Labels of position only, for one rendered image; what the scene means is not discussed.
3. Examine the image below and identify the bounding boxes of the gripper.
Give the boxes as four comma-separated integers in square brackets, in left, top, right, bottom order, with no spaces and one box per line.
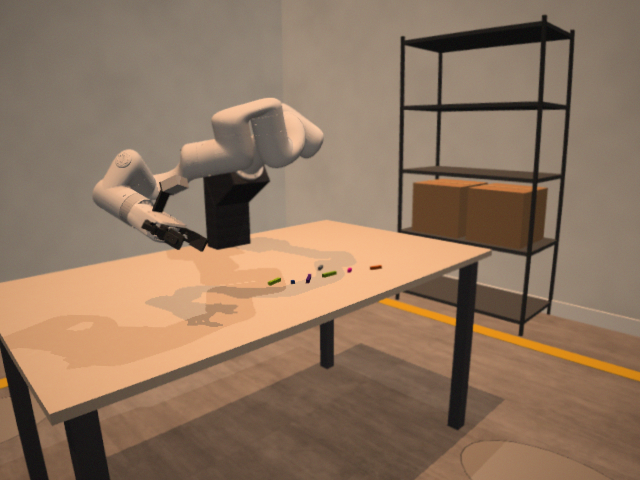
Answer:
[127,198,208,252]

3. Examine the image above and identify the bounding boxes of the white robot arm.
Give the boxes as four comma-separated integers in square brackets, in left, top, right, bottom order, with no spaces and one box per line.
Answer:
[92,98,324,226]

